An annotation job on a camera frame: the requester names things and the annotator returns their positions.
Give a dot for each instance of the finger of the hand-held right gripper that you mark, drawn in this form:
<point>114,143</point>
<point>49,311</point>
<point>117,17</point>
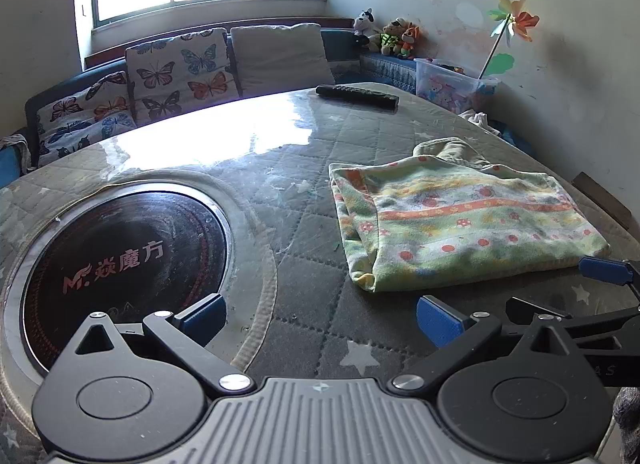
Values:
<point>525,306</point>
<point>605,270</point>

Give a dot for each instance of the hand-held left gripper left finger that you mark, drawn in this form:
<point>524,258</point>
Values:
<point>205,318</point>

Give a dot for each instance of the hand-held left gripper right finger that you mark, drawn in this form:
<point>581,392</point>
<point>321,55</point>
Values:
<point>440,320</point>

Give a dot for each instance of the green floral print garment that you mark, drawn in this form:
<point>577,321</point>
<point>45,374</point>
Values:
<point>475,224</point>

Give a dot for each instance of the person's right hand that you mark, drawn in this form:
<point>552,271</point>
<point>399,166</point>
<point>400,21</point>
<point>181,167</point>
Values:
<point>631,419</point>

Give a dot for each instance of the brown wooden board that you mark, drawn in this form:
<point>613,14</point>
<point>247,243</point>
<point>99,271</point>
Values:
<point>600,194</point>

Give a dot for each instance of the black round induction cooker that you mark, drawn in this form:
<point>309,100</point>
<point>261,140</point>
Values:
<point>125,244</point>

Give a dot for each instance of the white cloth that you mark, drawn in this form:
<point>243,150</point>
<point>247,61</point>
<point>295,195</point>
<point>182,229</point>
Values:
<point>480,121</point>

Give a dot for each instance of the clear plastic toy box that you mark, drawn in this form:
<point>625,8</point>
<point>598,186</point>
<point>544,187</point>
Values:
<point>450,86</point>

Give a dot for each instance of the butterfly print cushion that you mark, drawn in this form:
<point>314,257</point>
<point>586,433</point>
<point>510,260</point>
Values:
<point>180,73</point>
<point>85,116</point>

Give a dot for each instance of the black remote control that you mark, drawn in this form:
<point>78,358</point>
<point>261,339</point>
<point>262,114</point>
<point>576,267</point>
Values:
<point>357,95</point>

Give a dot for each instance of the blue cloth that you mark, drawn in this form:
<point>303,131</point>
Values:
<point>10,166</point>

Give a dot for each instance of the colourful paper pinwheel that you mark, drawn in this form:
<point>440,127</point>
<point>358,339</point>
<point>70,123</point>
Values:
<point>525,23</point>

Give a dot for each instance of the dark blue sofa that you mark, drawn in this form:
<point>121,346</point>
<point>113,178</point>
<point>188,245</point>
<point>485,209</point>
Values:
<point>75,79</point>

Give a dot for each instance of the plain beige cushion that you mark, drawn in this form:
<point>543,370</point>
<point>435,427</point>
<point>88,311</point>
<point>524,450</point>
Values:
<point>280,56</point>

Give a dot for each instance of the orange plush toy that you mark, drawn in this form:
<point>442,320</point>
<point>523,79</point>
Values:
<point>411,38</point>

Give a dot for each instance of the brown plush bear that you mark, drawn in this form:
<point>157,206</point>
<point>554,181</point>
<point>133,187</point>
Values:
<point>393,36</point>

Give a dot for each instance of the black and white plush cow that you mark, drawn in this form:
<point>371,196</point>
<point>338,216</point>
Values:
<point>365,23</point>

